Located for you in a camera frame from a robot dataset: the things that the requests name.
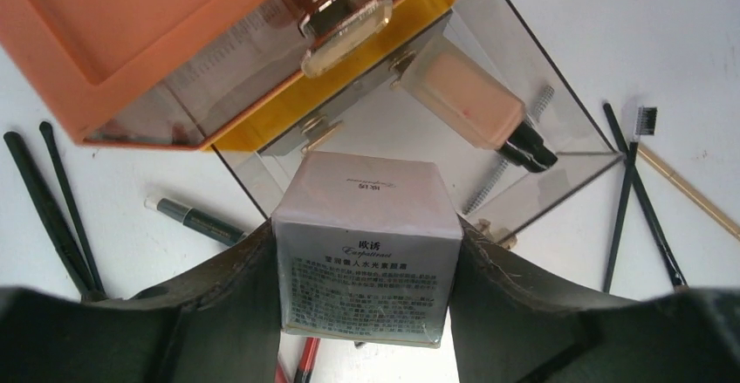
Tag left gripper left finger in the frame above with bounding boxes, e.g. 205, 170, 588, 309
1, 222, 280, 382

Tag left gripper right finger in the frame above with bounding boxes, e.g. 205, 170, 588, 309
449, 222, 739, 382

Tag red lipstick black cap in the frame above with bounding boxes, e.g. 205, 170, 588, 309
292, 337, 321, 383

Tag small white box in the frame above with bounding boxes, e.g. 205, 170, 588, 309
271, 151, 463, 348

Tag clear drawer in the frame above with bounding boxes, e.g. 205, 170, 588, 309
90, 0, 400, 147
213, 0, 621, 243

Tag beige foundation tube black cap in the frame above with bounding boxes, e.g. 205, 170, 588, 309
390, 35, 527, 152

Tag orange three-drawer organizer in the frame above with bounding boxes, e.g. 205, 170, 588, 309
1, 0, 456, 151

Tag clear top drawer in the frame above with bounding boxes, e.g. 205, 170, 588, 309
90, 0, 400, 147

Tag pink lip gloss tube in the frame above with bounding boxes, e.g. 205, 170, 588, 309
274, 360, 289, 383

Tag dark concealer stick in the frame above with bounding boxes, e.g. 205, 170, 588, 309
144, 195, 248, 247

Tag grey silver pencil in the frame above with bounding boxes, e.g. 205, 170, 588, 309
462, 85, 558, 215

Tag black powder brush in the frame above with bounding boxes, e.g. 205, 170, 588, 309
3, 131, 106, 303

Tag thin black eyeliner brush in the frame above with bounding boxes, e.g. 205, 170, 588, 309
38, 120, 106, 296

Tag wooden handle brush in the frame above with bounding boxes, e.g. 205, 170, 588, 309
638, 144, 739, 241

